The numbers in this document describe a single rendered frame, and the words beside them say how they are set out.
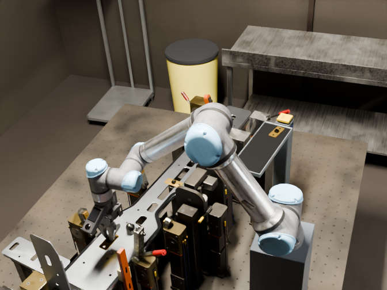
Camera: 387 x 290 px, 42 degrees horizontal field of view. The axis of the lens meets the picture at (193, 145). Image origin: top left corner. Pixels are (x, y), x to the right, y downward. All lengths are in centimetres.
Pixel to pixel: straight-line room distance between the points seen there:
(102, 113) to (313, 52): 193
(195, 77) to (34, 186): 152
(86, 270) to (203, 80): 240
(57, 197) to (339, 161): 157
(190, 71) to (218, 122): 253
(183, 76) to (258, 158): 199
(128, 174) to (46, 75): 355
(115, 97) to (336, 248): 290
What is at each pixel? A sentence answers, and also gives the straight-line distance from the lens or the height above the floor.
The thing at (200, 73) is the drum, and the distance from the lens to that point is 403.
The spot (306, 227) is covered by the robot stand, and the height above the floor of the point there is 110.
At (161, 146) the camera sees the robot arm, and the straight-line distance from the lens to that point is 172.
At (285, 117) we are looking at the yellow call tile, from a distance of 242.
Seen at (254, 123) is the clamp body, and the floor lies 102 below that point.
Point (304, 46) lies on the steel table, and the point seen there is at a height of 82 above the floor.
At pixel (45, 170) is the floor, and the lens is 422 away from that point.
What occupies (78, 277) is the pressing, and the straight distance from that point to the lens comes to 201.
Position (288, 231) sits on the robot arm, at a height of 131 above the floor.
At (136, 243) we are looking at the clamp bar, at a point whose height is 115.
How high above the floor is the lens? 251
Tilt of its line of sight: 37 degrees down
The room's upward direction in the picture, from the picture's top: 4 degrees counter-clockwise
